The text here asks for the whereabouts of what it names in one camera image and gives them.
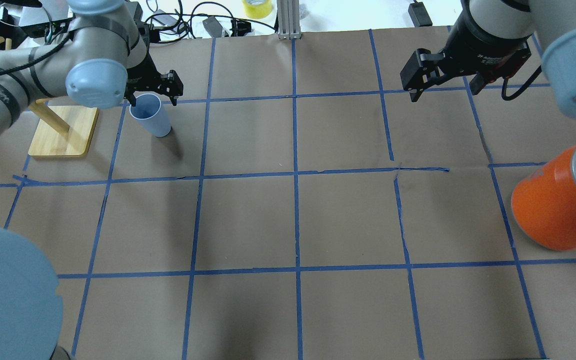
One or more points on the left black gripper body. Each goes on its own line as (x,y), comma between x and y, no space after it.
(144,68)

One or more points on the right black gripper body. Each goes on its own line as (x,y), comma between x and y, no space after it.
(488,51)

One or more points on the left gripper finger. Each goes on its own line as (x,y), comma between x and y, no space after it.
(130,96)

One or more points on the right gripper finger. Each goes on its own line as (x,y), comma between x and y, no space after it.
(421,72)
(477,84)

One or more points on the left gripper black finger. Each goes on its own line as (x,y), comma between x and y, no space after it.
(170,85)

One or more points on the light blue cup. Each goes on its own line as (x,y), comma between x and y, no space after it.
(149,112)

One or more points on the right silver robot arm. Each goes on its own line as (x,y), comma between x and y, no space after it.
(554,22)

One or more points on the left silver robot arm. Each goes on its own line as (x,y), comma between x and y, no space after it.
(102,60)

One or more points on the black power adapter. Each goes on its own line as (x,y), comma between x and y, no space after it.
(419,14)

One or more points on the wooden mug stand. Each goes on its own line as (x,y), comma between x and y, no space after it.
(53,125)

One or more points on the yellow tape roll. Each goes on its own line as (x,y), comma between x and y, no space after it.
(257,9)

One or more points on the large orange can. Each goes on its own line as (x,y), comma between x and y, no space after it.
(544,203)

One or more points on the aluminium frame post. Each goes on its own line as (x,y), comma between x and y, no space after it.
(288,17)

